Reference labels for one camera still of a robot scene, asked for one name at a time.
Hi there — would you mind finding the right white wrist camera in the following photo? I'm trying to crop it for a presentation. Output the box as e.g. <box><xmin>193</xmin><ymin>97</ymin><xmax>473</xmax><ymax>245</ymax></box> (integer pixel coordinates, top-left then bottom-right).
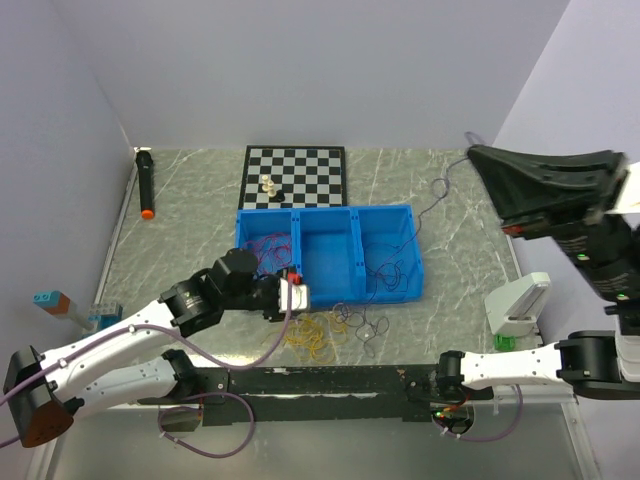
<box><xmin>607</xmin><ymin>162</ymin><xmax>640</xmax><ymax>215</ymax></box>

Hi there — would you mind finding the aluminium frame rail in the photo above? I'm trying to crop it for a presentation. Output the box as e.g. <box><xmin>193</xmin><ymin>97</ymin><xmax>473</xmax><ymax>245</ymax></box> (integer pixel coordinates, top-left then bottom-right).
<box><xmin>44</xmin><ymin>363</ymin><xmax>578</xmax><ymax>412</ymax></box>

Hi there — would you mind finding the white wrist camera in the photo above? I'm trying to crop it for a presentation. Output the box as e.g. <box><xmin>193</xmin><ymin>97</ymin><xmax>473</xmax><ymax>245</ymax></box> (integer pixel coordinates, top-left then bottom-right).
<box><xmin>607</xmin><ymin>162</ymin><xmax>640</xmax><ymax>215</ymax></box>
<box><xmin>278</xmin><ymin>273</ymin><xmax>311</xmax><ymax>313</ymax></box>

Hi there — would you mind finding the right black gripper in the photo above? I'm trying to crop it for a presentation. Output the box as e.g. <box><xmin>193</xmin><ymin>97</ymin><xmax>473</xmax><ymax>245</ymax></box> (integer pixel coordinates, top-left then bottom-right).
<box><xmin>448</xmin><ymin>138</ymin><xmax>640</xmax><ymax>295</ymax></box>

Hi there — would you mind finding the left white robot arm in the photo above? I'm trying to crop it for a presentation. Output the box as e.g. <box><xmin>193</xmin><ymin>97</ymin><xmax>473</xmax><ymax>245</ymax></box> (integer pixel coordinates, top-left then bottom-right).
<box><xmin>1</xmin><ymin>248</ymin><xmax>297</xmax><ymax>448</ymax></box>

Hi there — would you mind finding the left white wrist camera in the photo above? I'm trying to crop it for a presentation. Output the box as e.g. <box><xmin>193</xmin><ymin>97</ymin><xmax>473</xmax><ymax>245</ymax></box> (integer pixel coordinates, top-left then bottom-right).
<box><xmin>278</xmin><ymin>273</ymin><xmax>311</xmax><ymax>313</ymax></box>

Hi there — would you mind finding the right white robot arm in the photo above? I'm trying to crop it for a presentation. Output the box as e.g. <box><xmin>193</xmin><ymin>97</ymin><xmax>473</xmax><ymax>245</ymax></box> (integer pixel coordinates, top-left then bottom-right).
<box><xmin>435</xmin><ymin>144</ymin><xmax>639</xmax><ymax>400</ymax></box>

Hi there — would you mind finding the black microphone orange tip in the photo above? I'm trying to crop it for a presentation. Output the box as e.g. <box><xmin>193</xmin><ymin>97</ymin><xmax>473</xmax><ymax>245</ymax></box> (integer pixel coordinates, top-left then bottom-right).
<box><xmin>135</xmin><ymin>150</ymin><xmax>155</xmax><ymax>220</ymax></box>

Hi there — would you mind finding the black and white chessboard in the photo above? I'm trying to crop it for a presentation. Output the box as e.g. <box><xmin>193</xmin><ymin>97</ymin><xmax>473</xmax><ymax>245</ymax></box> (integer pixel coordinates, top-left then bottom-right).
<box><xmin>238</xmin><ymin>145</ymin><xmax>348</xmax><ymax>210</ymax></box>

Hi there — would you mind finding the blue three-compartment plastic bin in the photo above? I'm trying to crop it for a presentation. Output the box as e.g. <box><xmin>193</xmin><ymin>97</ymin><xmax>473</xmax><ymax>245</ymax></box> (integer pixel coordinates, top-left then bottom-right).
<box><xmin>235</xmin><ymin>205</ymin><xmax>424</xmax><ymax>309</ymax></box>

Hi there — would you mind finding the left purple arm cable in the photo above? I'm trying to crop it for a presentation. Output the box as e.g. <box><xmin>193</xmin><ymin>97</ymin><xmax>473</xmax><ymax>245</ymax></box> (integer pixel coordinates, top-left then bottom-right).
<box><xmin>0</xmin><ymin>294</ymin><xmax>294</xmax><ymax>459</ymax></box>

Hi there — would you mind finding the white tape dispenser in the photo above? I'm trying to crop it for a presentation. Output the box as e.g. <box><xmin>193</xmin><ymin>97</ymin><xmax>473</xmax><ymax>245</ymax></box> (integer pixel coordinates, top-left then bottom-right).
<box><xmin>484</xmin><ymin>272</ymin><xmax>551</xmax><ymax>337</ymax></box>

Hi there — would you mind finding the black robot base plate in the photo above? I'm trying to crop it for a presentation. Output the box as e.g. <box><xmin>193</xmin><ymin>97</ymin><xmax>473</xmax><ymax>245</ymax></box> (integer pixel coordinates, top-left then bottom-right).
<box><xmin>140</xmin><ymin>364</ymin><xmax>494</xmax><ymax>426</ymax></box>

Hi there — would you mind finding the blue white lego structure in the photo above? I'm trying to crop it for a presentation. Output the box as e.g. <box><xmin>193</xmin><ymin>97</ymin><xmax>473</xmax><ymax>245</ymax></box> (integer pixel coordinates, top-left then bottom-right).
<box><xmin>82</xmin><ymin>301</ymin><xmax>123</xmax><ymax>336</ymax></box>

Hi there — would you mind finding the blue and brown toy block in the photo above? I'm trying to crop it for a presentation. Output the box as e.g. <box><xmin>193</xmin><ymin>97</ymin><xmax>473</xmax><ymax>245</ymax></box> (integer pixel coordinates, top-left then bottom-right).
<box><xmin>33</xmin><ymin>290</ymin><xmax>71</xmax><ymax>316</ymax></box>

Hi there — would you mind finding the green toy piece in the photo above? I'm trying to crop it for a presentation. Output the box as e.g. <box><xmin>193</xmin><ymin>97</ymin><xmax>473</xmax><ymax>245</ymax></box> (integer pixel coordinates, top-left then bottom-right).
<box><xmin>494</xmin><ymin>334</ymin><xmax>517</xmax><ymax>352</ymax></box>

